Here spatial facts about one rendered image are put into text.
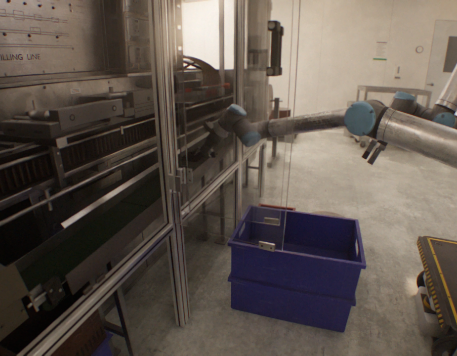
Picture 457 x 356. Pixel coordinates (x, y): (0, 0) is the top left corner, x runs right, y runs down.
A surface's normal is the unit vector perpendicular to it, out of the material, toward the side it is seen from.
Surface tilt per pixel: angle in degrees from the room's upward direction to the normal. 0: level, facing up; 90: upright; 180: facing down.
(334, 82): 90
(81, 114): 90
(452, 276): 0
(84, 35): 90
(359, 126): 89
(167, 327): 0
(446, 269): 0
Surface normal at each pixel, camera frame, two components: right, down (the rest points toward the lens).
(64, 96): 0.94, 0.13
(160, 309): 0.00, -0.93
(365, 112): -0.79, 0.20
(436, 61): -0.34, 0.34
